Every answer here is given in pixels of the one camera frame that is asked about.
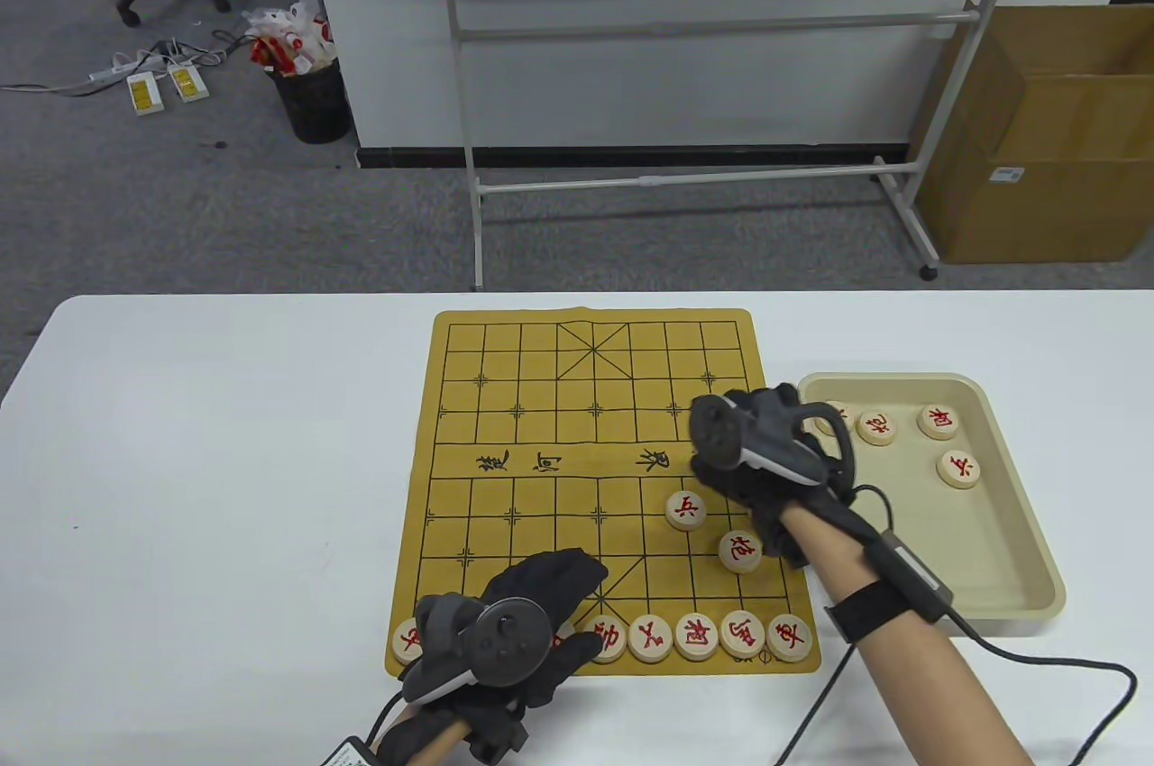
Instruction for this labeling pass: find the person's left hand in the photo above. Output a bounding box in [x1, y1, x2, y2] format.
[401, 550, 611, 765]

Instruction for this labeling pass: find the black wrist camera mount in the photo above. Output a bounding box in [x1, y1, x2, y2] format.
[469, 707, 531, 762]

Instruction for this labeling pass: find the brown cardboard box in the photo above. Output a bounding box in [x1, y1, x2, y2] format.
[909, 0, 1154, 265]

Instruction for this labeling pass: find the person's right hand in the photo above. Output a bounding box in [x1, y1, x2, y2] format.
[690, 419, 859, 570]

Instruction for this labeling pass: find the black wrist strap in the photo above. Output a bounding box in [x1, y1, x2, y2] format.
[825, 581, 911, 643]

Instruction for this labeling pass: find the yellow chess board mat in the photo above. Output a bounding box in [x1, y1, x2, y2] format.
[385, 308, 823, 677]

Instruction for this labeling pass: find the yellow white power strip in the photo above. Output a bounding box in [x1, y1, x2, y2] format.
[124, 70, 168, 118]
[167, 61, 213, 105]

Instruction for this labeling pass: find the person's left forearm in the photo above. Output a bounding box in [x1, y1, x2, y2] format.
[379, 707, 474, 766]

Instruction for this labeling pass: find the beige plastic tray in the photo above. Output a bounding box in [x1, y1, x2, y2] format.
[795, 371, 1067, 620]

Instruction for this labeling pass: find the black cable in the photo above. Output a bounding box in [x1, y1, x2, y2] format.
[775, 640, 853, 766]
[942, 608, 1139, 766]
[365, 694, 407, 744]
[852, 485, 893, 533]

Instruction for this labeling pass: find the white red plastic trash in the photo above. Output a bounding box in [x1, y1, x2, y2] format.
[242, 3, 336, 78]

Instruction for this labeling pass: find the grey floor cable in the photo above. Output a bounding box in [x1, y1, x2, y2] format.
[0, 77, 127, 96]

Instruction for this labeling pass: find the black trash bin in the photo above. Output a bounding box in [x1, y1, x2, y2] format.
[266, 56, 354, 145]

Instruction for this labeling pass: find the black flat glove band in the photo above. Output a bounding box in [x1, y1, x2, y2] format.
[829, 496, 893, 551]

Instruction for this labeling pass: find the black white handheld controller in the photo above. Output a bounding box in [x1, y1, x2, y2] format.
[401, 593, 553, 704]
[690, 388, 855, 494]

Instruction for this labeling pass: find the person's right forearm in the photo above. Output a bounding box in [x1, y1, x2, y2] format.
[780, 503, 1038, 766]

